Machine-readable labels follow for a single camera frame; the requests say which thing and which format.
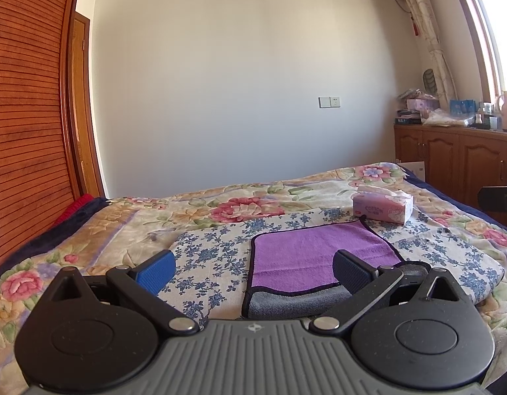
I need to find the purple and grey towel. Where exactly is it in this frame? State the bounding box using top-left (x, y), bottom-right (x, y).
top-left (242, 220), bottom-right (403, 320)

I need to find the wooden room door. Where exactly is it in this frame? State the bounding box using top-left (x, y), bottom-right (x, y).
top-left (69, 13), bottom-right (104, 197)

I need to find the floral quilt bedspread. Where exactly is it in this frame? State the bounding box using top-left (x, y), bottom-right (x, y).
top-left (0, 162), bottom-right (507, 394)

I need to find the wooden cabinet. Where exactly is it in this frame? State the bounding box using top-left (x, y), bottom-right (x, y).
top-left (394, 125), bottom-right (507, 210)

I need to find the blue floral white cloth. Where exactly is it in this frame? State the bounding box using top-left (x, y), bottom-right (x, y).
top-left (159, 209), bottom-right (504, 325)

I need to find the pink tissue pack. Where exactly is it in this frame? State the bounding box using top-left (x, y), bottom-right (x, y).
top-left (351, 186), bottom-right (414, 225)

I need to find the white paper bag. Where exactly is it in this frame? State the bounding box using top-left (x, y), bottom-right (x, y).
top-left (397, 161), bottom-right (425, 181)

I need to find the dark blue bed sheet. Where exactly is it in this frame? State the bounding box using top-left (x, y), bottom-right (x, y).
top-left (400, 165), bottom-right (507, 236)

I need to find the plastic bag on cabinet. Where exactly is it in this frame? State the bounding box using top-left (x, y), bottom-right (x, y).
top-left (421, 109), bottom-right (474, 127)

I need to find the red blanket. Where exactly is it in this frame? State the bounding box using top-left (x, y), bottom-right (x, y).
top-left (53, 194), bottom-right (94, 227)

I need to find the pink box on cabinet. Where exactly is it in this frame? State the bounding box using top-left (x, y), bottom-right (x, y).
top-left (406, 98), bottom-right (440, 119)

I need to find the dark book stack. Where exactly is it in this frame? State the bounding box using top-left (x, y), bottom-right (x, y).
top-left (394, 109), bottom-right (422, 125)

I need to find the patterned curtain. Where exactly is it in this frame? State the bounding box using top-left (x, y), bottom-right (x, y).
top-left (405, 0), bottom-right (457, 110)

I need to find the wooden slatted wardrobe door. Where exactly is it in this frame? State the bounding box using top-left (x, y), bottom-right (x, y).
top-left (0, 0), bottom-right (80, 266)

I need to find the wall switch socket plate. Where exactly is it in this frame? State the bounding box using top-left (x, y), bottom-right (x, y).
top-left (318, 96), bottom-right (341, 108)

